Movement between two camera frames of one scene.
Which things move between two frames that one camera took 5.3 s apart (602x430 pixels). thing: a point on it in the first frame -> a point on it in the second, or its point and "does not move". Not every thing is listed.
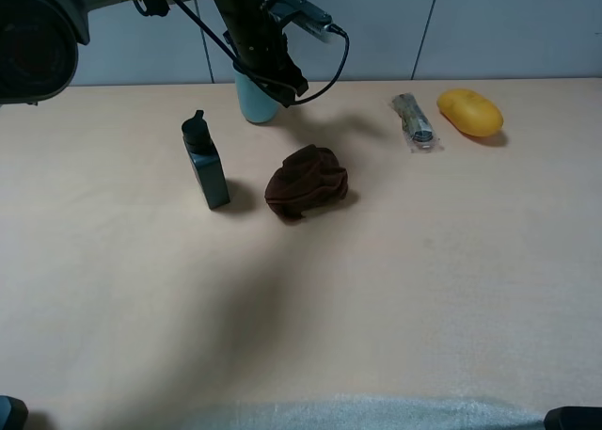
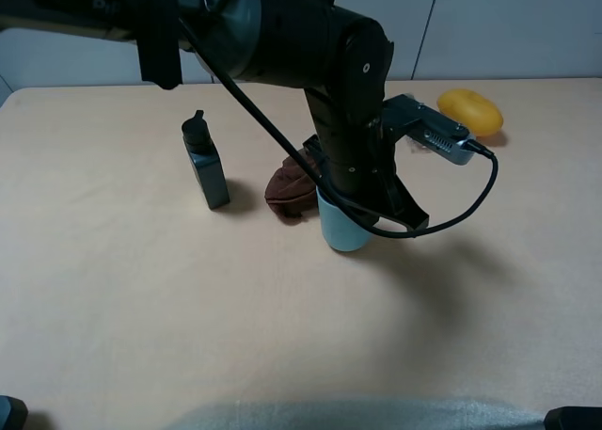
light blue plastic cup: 257,106 -> 340,230
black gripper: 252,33 -> 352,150
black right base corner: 574,418 does not move
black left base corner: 13,413 does not move
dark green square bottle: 206,160 does not move
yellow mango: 469,112 does not move
